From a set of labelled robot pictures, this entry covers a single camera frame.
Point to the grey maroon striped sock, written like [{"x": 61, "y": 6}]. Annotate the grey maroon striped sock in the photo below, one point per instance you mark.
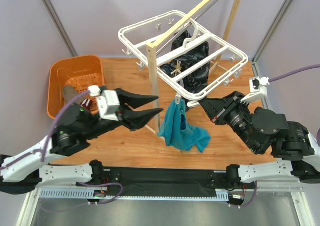
[{"x": 69, "y": 93}]

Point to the dark patterned shorts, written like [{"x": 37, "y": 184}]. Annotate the dark patterned shorts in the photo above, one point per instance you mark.
[{"x": 198, "y": 79}]

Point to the orange laundry basket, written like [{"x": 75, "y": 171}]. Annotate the orange laundry basket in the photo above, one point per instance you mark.
[{"x": 79, "y": 72}]

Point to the wooden drying rack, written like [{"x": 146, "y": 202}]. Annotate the wooden drying rack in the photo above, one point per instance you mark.
[{"x": 152, "y": 52}]

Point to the teal cloth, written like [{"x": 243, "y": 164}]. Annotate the teal cloth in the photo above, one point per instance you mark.
[{"x": 177, "y": 132}]

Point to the black base cloth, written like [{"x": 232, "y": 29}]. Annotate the black base cloth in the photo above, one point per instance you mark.
[{"x": 164, "y": 180}]

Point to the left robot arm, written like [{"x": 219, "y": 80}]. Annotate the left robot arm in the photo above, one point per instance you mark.
[{"x": 88, "y": 115}]

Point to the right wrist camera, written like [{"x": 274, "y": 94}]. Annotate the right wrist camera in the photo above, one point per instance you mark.
[{"x": 258, "y": 89}]

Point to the slotted cable duct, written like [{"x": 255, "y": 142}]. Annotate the slotted cable duct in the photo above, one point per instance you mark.
[{"x": 92, "y": 193}]

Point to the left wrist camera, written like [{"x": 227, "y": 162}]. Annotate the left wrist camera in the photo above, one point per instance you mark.
[{"x": 107, "y": 100}]

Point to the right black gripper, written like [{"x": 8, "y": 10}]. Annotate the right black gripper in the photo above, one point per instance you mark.
[{"x": 222, "y": 113}]

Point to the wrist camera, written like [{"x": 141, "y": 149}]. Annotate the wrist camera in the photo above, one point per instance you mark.
[
  {"x": 258, "y": 89},
  {"x": 107, "y": 100}
]

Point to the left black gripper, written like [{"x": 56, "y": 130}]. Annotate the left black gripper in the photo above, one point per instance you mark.
[{"x": 124, "y": 116}]

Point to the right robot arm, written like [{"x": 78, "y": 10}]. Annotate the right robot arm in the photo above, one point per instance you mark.
[{"x": 296, "y": 150}]

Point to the white clip hanger frame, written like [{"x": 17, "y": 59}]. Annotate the white clip hanger frame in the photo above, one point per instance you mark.
[{"x": 201, "y": 35}]

